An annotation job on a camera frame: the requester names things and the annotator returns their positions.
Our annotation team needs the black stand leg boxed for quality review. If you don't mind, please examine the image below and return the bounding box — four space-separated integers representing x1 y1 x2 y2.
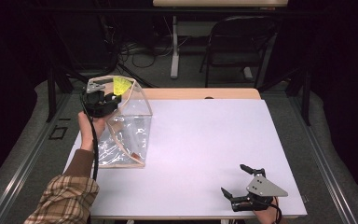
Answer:
117 62 158 89

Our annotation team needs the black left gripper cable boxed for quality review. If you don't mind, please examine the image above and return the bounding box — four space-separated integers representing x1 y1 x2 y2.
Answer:
79 92 100 181

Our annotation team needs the bundle of floor cables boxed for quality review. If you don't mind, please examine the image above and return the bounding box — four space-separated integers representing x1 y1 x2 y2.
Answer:
117 34 175 69

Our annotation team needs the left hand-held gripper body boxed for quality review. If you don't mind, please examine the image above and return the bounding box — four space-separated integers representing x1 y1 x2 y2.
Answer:
81 78 119 119

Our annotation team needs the white desk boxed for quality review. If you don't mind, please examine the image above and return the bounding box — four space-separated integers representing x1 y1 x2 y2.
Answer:
152 0 288 80

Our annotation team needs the black metal stand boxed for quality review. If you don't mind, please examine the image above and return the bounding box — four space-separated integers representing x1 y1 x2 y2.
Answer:
255 62 312 127
45 18 76 123

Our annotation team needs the transparent bag with beige trim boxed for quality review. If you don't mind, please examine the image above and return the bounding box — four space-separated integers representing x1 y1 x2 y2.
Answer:
87 75 154 169

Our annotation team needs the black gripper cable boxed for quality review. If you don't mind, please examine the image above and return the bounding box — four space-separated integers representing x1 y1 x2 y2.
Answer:
79 92 100 181
260 197 283 224

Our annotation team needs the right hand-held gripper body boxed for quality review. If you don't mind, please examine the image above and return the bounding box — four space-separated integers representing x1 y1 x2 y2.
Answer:
231 168 289 213

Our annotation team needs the person's right hand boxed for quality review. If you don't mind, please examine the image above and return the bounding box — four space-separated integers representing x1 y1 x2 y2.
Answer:
253 199 283 224

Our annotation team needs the yellow shuttlecock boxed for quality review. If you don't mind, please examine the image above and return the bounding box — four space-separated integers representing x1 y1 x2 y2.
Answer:
111 77 133 101

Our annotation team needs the person's left hand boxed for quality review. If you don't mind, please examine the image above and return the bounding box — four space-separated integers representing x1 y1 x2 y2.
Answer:
77 111 114 153

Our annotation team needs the black folding chair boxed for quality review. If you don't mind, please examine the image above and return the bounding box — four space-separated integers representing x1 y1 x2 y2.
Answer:
200 15 279 90

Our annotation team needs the aluminium floor rail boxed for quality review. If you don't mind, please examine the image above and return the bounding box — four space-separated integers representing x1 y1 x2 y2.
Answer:
0 92 73 224
285 92 357 224

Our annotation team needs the white table mat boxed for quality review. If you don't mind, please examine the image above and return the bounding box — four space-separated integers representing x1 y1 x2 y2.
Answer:
62 98 308 218

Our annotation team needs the wooden table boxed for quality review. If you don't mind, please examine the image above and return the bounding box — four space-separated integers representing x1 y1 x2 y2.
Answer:
141 88 262 101

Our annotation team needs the black floor socket frame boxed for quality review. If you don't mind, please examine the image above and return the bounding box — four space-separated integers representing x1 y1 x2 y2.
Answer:
48 125 69 140

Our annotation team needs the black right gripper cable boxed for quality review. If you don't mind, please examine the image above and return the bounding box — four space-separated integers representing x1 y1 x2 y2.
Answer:
260 197 283 224

